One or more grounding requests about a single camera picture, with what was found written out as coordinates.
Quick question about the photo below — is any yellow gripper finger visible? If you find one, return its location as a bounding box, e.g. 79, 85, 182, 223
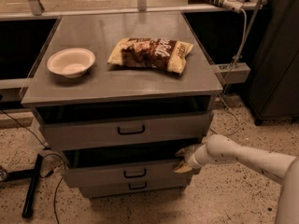
175, 145, 200, 158
173, 161, 192, 174

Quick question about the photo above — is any grey bottom drawer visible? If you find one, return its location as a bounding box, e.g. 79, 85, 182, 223
79, 178, 191, 199

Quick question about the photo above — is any white power cable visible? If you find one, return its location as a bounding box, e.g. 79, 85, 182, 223
209, 8, 249, 138

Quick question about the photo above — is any grey top drawer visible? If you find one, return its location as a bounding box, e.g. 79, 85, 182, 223
40, 112, 213, 151

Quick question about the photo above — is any white paper bowl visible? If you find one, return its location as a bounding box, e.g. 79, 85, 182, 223
47, 48, 95, 78

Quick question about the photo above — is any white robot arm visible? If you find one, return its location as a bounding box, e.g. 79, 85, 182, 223
174, 134, 299, 224

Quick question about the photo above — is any grey drawer cabinet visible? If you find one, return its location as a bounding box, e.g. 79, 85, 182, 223
21, 11, 224, 200

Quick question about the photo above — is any black metal stand leg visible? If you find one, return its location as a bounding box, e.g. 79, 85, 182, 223
0, 154, 43, 218

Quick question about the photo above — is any grey drawer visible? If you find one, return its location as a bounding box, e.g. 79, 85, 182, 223
79, 178, 191, 199
40, 112, 213, 151
62, 151, 197, 188

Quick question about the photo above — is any dark cabinet at right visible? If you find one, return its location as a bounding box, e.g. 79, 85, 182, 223
245, 0, 299, 126

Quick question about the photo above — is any grey side bracket box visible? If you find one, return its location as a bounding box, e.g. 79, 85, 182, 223
211, 63, 250, 86

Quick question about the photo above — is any yellow brown chip bag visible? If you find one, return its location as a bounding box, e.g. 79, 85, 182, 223
107, 38, 193, 75

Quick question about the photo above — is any black floor cable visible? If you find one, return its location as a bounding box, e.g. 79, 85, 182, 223
0, 109, 67, 224

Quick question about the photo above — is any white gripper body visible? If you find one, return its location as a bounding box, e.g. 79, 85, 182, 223
186, 145, 209, 169

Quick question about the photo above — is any grey back shelf rail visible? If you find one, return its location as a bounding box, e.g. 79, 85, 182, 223
0, 0, 269, 21

